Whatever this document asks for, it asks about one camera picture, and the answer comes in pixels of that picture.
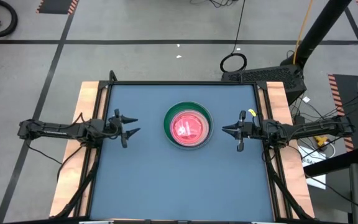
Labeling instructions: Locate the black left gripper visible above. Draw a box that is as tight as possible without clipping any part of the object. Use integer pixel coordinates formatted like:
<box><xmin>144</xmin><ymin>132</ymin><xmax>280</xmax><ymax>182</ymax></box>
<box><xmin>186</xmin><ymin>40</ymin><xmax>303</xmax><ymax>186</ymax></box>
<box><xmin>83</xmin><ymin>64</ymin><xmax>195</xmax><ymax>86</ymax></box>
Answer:
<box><xmin>104</xmin><ymin>108</ymin><xmax>142</xmax><ymax>149</ymax></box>

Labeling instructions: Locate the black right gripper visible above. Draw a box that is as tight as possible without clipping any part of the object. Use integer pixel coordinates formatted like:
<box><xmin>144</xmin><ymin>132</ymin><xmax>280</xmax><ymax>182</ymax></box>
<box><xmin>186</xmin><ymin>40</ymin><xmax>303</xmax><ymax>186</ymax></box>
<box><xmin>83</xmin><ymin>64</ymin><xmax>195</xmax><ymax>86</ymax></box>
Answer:
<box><xmin>221</xmin><ymin>110</ymin><xmax>264</xmax><ymax>152</ymax></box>

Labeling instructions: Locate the large dark green plate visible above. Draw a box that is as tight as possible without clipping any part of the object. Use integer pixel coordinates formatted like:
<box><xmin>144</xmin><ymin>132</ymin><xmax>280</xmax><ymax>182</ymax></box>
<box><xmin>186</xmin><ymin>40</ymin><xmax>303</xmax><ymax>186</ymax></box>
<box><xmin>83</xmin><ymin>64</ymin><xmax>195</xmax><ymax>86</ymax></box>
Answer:
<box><xmin>163</xmin><ymin>101</ymin><xmax>213</xmax><ymax>149</ymax></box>

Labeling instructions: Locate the black perforated computer case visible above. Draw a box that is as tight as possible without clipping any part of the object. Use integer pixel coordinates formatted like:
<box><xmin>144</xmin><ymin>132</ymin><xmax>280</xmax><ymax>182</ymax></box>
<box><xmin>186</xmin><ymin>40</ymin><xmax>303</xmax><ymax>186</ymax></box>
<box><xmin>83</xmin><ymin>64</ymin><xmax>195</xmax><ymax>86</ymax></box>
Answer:
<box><xmin>221</xmin><ymin>64</ymin><xmax>307</xmax><ymax>106</ymax></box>

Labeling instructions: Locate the white paper sheet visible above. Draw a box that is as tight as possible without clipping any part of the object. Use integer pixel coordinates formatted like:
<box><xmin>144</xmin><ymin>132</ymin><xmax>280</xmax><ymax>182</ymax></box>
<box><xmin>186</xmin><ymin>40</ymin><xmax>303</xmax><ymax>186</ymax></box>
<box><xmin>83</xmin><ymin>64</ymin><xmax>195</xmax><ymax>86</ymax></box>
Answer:
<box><xmin>297</xmin><ymin>146</ymin><xmax>328</xmax><ymax>190</ymax></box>

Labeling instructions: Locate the black horizontal beam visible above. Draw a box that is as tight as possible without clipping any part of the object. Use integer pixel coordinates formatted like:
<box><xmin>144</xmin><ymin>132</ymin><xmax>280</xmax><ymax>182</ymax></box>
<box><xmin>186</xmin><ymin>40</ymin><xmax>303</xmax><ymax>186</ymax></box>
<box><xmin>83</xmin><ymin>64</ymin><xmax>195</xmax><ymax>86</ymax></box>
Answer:
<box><xmin>303</xmin><ymin>147</ymin><xmax>358</xmax><ymax>177</ymax></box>

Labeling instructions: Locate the black slanted pole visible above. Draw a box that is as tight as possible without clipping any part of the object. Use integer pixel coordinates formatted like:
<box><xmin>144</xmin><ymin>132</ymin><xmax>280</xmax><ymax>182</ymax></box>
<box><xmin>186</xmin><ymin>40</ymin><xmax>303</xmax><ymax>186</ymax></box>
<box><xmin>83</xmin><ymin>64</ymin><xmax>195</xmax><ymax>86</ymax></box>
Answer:
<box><xmin>280</xmin><ymin>0</ymin><xmax>352</xmax><ymax>68</ymax></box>

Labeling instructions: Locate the black cable bundle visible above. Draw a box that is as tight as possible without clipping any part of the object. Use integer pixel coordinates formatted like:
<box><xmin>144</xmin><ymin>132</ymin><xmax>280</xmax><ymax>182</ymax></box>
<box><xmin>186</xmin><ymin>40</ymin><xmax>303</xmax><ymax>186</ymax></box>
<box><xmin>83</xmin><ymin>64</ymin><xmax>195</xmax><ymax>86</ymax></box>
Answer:
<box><xmin>289</xmin><ymin>91</ymin><xmax>358</xmax><ymax>150</ymax></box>

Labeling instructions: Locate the black metal table frame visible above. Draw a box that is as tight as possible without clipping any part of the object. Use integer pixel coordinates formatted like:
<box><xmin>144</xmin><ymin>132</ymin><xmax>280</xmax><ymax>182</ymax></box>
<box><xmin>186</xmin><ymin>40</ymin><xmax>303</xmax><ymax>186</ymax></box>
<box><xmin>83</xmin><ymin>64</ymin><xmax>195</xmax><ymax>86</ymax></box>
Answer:
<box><xmin>50</xmin><ymin>70</ymin><xmax>316</xmax><ymax>224</ymax></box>

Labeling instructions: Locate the black coiled floor cable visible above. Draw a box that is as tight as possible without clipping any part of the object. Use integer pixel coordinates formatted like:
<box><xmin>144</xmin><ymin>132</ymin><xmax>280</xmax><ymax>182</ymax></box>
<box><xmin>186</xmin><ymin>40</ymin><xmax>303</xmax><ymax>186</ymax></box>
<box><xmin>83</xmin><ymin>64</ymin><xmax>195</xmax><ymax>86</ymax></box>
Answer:
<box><xmin>219</xmin><ymin>0</ymin><xmax>248</xmax><ymax>74</ymax></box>

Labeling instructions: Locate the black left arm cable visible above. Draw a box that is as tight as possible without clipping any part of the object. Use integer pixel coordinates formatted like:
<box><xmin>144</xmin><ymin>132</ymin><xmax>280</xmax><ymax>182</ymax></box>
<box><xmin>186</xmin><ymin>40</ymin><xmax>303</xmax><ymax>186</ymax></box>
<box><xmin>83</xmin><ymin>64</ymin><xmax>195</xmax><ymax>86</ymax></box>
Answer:
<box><xmin>26</xmin><ymin>141</ymin><xmax>85</xmax><ymax>182</ymax></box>

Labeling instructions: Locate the white cable loop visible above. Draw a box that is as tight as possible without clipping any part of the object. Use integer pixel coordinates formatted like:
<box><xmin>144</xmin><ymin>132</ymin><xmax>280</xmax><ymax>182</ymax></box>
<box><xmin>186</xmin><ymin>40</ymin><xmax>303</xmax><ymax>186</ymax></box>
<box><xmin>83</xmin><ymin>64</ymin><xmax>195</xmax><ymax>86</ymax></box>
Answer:
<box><xmin>321</xmin><ymin>141</ymin><xmax>337</xmax><ymax>159</ymax></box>

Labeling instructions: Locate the yellow hanging cable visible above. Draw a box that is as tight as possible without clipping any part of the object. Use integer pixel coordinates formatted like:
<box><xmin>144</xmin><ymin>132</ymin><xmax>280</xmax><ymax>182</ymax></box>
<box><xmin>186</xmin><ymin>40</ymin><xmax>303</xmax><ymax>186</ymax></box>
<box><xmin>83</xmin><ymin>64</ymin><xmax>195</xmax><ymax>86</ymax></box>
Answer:
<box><xmin>293</xmin><ymin>0</ymin><xmax>314</xmax><ymax>65</ymax></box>

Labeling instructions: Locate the black cable tangle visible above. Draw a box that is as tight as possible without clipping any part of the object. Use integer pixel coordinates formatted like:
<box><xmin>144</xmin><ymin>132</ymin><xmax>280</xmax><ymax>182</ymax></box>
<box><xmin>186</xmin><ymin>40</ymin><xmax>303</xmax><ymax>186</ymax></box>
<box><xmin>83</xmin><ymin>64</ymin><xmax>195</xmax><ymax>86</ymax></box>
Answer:
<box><xmin>190</xmin><ymin>0</ymin><xmax>239</xmax><ymax>9</ymax></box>

